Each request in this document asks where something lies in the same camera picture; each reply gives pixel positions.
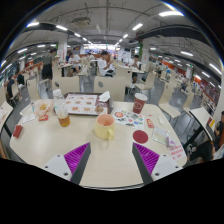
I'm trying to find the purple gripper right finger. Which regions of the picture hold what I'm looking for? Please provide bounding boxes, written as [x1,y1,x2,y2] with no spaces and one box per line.
[132,143,182,184]

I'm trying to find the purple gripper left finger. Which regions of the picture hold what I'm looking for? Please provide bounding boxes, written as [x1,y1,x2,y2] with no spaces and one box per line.
[43,143,91,185]

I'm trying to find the pink printed leaflet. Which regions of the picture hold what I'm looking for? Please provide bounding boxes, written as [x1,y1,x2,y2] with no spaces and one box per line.
[169,144,186,160]

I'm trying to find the round red coaster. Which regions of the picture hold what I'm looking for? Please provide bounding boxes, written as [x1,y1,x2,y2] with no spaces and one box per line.
[133,130,148,144]

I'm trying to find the clear plastic card sleeve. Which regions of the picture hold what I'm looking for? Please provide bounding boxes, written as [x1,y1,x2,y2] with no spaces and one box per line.
[152,126,169,146]

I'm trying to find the small red packet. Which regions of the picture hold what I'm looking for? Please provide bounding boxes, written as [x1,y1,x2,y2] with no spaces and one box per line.
[146,119,154,128]

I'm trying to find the seated person far right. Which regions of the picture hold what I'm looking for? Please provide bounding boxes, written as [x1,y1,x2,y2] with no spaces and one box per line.
[188,111,224,162]

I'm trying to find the yellow mug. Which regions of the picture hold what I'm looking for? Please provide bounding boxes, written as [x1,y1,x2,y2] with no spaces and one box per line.
[95,114,115,140]

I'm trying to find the sticker sheet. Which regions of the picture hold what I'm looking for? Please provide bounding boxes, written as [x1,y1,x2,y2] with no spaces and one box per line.
[112,109,144,130]

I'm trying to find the dark food tray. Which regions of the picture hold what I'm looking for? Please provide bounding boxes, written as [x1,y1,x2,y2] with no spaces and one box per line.
[65,93,113,116]

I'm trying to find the clear plastic tea bottle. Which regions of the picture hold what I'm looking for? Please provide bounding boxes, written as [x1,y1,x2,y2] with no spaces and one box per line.
[53,89,70,127]

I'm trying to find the beige chair right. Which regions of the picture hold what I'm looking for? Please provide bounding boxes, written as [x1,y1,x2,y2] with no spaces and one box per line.
[158,83,181,126]

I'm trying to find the beige chair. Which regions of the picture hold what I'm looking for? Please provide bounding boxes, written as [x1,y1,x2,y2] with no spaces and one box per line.
[158,83,181,126]
[94,76,125,101]
[52,76,80,95]

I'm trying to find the plastic bag with snack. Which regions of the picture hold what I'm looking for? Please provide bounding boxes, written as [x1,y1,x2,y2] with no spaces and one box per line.
[34,99,53,117]

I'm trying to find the red wallet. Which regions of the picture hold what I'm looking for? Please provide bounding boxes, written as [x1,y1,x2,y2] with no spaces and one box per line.
[13,125,23,138]

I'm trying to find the red paper cup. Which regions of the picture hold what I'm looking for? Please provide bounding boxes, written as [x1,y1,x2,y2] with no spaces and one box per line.
[133,93,148,114]

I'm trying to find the neighbouring table right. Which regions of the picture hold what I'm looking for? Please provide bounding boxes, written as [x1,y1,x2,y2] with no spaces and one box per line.
[190,107,215,141]

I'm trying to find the white napkin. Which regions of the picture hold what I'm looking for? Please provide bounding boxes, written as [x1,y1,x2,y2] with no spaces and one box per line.
[99,91,110,102]

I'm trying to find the beige chair left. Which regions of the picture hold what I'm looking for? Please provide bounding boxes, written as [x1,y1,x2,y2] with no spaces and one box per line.
[52,76,80,95]

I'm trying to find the beige chair centre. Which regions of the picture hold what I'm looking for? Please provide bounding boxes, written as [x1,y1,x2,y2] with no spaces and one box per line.
[94,76,125,101]

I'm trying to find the standing person dark shirt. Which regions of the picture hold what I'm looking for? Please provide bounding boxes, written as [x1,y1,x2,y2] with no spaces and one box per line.
[42,48,57,80]

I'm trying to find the seated person white shirt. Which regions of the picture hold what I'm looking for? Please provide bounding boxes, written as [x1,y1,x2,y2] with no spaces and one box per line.
[98,51,113,77]

